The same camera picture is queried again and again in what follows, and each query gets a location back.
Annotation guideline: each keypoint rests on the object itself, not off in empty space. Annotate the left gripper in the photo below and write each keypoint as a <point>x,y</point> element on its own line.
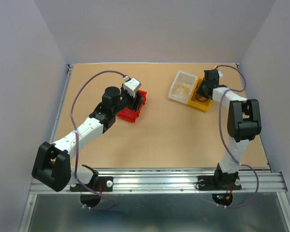
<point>134,105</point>

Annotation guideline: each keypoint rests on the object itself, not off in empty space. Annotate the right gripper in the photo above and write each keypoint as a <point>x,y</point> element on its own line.
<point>200,89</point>

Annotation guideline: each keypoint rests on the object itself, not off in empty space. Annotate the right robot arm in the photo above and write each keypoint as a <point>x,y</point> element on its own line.
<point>243,125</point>

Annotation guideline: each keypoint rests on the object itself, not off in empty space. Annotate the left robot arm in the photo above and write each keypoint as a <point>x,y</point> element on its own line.
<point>53,166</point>

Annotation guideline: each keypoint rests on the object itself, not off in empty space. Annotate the red plastic bin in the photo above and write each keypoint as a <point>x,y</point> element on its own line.
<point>130,115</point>

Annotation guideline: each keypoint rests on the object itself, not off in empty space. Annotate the yellow plastic bin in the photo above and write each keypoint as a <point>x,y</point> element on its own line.
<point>198,102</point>

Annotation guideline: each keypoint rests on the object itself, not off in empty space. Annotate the white plastic bin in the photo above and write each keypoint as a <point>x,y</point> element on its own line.
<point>182,87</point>

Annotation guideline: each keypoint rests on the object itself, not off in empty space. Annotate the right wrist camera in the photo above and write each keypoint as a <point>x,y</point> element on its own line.
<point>220,72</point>

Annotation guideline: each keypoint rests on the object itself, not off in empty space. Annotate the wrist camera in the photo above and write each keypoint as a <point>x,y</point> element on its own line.
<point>131,85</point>
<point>220,72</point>

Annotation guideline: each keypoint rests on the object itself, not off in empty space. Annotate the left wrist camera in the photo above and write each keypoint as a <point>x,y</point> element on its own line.
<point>131,85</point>

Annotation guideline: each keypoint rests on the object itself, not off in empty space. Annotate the left aluminium side rail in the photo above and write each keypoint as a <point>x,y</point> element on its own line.
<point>59,100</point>

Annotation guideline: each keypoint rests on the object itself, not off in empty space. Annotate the aluminium mounting rail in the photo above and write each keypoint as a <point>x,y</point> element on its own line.
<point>150,181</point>

